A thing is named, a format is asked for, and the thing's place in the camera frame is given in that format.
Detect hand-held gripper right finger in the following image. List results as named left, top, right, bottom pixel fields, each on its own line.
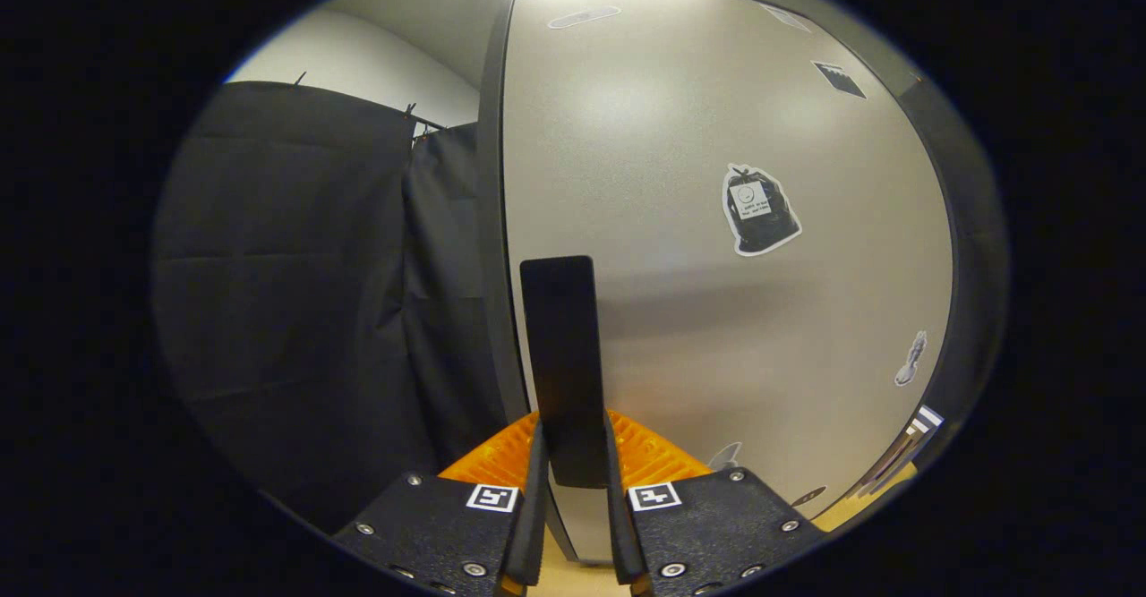
left=602, top=409, right=825, bottom=597

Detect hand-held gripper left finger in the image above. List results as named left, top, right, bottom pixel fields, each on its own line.
left=331, top=411, right=549, bottom=597

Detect black door handle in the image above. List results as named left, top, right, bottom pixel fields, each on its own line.
left=520, top=255, right=611, bottom=489

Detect beige cabinet door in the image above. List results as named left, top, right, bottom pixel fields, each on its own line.
left=501, top=0, right=954, bottom=562

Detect black backdrop cloth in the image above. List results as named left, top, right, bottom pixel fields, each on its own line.
left=150, top=81, right=529, bottom=535

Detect dark grey cabinet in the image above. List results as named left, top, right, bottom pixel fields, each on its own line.
left=475, top=0, right=1013, bottom=571

